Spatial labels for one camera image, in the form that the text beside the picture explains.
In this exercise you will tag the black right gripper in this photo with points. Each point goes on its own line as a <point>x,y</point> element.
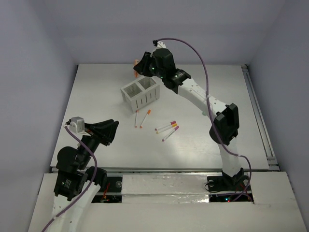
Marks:
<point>143,66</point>

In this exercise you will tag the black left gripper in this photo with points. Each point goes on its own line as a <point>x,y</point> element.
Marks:
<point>100,133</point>

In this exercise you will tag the orange capped white marker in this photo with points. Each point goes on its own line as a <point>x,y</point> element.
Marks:
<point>144,119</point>

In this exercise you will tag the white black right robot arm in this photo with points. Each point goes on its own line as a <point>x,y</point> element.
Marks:
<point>224,118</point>

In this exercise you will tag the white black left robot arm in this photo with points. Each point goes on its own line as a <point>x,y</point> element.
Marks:
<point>79,178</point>

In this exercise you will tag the white slotted stationery organizer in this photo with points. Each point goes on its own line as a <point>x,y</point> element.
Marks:
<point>141,92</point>

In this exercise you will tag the peach capped white marker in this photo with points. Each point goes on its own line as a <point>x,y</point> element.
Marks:
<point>136,119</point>

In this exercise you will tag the pink capped white marker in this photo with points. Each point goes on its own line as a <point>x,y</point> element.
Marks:
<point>164,126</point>

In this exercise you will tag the yellow capped white marker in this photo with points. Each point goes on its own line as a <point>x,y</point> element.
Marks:
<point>166,128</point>

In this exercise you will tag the magenta capped white marker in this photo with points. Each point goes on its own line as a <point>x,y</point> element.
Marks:
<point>170,133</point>

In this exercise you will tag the white foam front board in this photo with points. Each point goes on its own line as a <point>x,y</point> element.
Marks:
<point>173,203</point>

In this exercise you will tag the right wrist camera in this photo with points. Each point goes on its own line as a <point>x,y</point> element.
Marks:
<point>163,57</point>

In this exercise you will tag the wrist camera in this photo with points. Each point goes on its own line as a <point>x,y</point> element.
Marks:
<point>76,125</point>
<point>163,57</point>

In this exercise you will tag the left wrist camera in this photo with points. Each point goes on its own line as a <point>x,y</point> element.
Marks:
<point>76,125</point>

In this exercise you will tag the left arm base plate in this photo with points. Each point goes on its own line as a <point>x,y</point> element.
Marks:
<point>111,193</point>

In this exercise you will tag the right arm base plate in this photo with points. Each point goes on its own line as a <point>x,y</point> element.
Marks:
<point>217,184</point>

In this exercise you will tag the aluminium side rail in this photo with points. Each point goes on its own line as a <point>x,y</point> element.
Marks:
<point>267,145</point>

